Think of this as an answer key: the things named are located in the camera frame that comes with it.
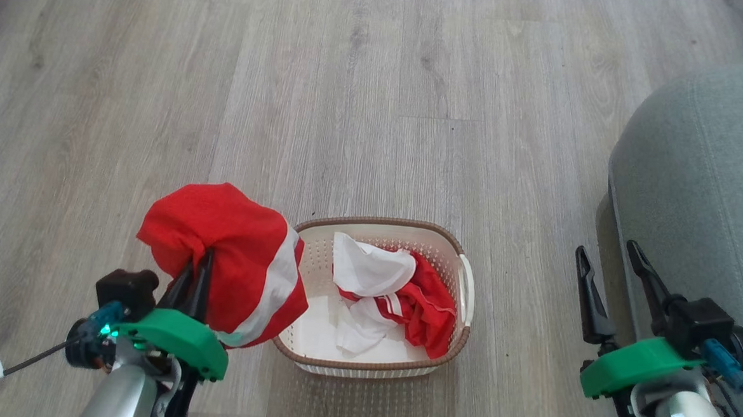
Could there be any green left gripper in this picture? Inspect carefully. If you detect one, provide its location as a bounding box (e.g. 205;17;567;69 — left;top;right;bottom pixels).
107;242;235;381

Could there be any white brown-rimmed laundry basket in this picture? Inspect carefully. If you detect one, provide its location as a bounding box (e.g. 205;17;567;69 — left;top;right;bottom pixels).
270;212;479;385

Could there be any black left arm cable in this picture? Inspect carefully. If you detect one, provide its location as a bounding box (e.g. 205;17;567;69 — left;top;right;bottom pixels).
0;334;83;404

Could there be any red garment with white stripe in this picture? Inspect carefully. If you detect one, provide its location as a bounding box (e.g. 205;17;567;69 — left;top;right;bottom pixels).
130;178;316;352

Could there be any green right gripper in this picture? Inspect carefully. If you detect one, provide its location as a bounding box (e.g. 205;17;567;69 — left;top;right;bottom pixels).
568;237;712;405

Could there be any red white numbered jersey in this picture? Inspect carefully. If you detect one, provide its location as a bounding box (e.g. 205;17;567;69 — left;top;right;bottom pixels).
328;232;462;362

